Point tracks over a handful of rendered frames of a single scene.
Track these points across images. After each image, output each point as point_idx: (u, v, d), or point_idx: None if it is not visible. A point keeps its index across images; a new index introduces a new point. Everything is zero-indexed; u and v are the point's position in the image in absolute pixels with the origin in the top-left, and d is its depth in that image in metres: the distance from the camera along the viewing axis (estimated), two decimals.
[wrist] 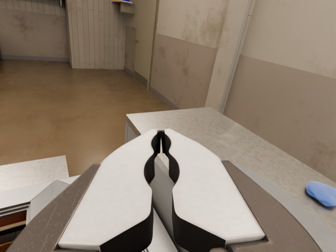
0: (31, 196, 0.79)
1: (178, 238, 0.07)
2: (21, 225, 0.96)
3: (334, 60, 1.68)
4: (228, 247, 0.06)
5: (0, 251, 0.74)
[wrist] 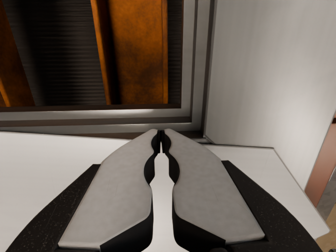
0: None
1: (178, 238, 0.07)
2: None
3: None
4: (228, 247, 0.06)
5: None
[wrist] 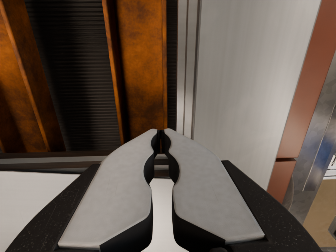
0: None
1: (178, 238, 0.07)
2: None
3: None
4: (228, 247, 0.06)
5: None
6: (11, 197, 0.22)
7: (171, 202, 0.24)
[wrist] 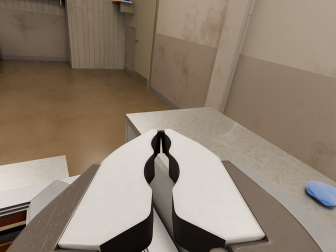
0: (31, 196, 0.79)
1: (178, 238, 0.07)
2: (21, 225, 0.96)
3: (334, 59, 1.68)
4: (228, 247, 0.06)
5: (0, 251, 0.74)
6: None
7: None
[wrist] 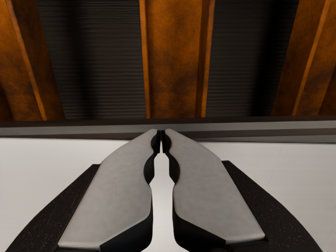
0: None
1: (178, 238, 0.07)
2: None
3: None
4: (228, 247, 0.06)
5: None
6: (263, 181, 0.16)
7: None
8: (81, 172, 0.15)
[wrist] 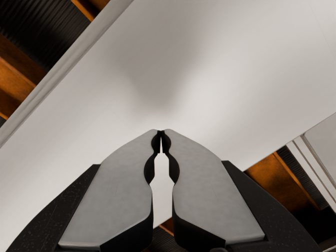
0: None
1: (178, 238, 0.07)
2: None
3: None
4: (228, 247, 0.06)
5: None
6: (45, 160, 0.19)
7: (189, 19, 0.14)
8: None
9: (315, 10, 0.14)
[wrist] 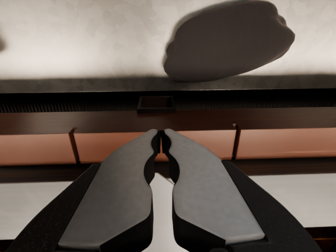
0: None
1: (178, 238, 0.07)
2: None
3: None
4: (228, 247, 0.06)
5: None
6: None
7: None
8: None
9: (157, 228, 0.25)
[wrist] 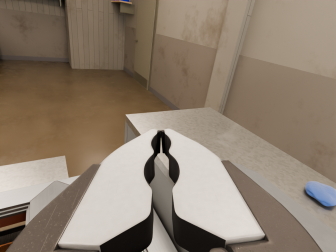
0: (31, 197, 0.79)
1: (178, 238, 0.07)
2: (21, 226, 0.96)
3: (334, 60, 1.68)
4: (228, 247, 0.06)
5: (0, 251, 0.74)
6: None
7: None
8: None
9: None
